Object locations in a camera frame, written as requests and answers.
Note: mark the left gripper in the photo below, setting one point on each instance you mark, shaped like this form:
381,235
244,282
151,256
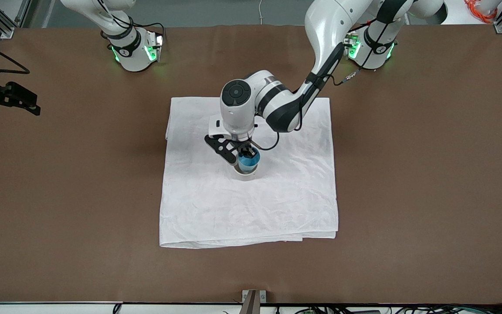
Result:
245,149

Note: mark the blue cup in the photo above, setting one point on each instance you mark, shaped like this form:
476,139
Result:
249,165

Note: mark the beige paper cup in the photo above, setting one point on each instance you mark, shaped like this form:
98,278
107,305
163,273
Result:
246,176

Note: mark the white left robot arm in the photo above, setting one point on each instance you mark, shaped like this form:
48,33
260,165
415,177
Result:
329,26

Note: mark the white cloth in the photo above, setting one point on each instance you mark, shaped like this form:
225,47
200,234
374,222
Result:
233,209

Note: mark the silver base connector box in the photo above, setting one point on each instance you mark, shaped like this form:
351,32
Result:
351,47
158,46

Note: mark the metal table edge bracket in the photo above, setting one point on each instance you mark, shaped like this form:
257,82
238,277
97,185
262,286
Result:
253,301

